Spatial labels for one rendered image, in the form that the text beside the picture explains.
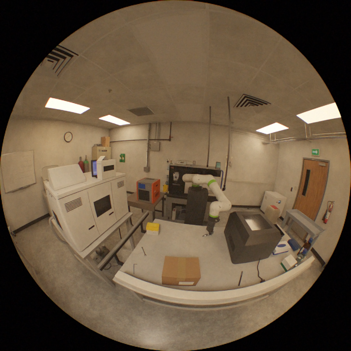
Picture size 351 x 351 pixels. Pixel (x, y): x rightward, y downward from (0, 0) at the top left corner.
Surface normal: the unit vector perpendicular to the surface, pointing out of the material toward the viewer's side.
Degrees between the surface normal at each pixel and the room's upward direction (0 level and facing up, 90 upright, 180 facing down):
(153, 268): 0
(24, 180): 90
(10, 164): 90
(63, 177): 41
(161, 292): 0
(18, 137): 90
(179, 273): 0
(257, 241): 51
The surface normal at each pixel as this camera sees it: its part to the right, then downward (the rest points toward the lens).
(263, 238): -0.11, -0.48
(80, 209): 0.98, 0.10
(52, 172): 0.69, -0.68
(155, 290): 0.07, -0.98
